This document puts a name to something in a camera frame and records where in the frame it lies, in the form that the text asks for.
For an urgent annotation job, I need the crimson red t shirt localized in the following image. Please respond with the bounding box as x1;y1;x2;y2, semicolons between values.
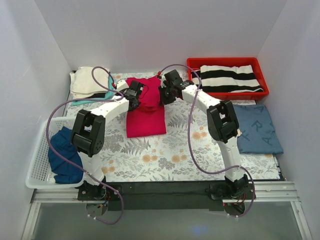
126;76;167;138

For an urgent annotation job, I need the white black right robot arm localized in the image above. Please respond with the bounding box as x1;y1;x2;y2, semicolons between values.
158;70;249;199

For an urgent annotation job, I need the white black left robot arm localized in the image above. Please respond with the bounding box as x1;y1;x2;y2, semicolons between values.
70;80;149;200

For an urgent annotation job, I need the teal folded shirt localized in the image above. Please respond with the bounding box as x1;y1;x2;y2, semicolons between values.
70;73;115;106

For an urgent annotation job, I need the red plastic tray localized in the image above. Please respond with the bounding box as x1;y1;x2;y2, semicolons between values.
186;57;269;100

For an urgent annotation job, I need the cream folded shirt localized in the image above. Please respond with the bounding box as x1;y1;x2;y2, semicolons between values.
69;66;111;99

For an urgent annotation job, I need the floral patterned table mat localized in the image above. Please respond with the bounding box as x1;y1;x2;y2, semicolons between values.
64;71;281;183

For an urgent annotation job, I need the black white striped shirt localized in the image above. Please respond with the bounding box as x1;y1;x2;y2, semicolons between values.
191;65;264;93

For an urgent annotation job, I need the navy blue shirt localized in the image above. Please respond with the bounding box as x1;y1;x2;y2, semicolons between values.
48;126;84;184

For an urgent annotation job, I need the grey blue folded shirt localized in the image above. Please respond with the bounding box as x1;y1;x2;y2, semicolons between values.
233;104;284;155

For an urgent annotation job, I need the white plastic laundry basket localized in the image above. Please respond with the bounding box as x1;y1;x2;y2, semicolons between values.
25;116;83;190

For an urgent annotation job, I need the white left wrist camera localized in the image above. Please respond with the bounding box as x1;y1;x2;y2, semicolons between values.
113;79;129;92

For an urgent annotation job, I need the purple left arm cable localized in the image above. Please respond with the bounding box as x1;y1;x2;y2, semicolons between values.
45;66;125;225

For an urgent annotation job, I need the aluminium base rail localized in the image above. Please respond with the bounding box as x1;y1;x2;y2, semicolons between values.
22;180;312;240

